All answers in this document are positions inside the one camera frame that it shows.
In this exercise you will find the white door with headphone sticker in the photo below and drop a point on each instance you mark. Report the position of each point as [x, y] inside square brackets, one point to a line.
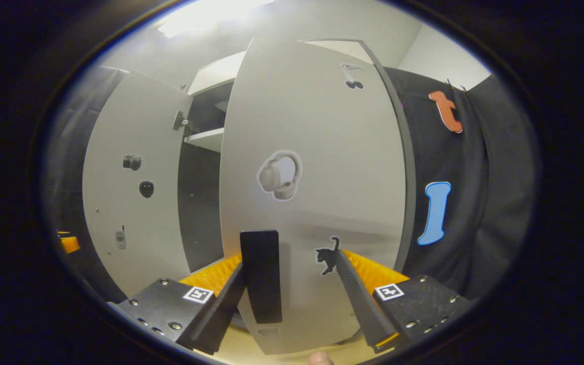
[312, 126]

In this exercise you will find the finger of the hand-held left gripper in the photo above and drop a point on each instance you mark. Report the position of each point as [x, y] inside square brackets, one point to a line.
[70, 244]

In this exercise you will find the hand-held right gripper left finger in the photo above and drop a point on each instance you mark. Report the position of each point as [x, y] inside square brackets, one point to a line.
[221, 314]

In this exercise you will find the white door with camera sticker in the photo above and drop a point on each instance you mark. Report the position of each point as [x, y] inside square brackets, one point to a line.
[130, 116]

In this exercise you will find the metal door hinge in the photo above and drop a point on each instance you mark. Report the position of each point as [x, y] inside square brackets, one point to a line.
[179, 120]

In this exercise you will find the black backdrop cloth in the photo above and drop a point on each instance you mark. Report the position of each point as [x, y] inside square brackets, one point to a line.
[495, 177]

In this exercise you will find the grey and white cabinet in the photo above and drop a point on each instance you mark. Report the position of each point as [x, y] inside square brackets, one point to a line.
[201, 203]

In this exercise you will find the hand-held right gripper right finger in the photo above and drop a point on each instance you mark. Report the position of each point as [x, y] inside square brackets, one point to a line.
[360, 304]

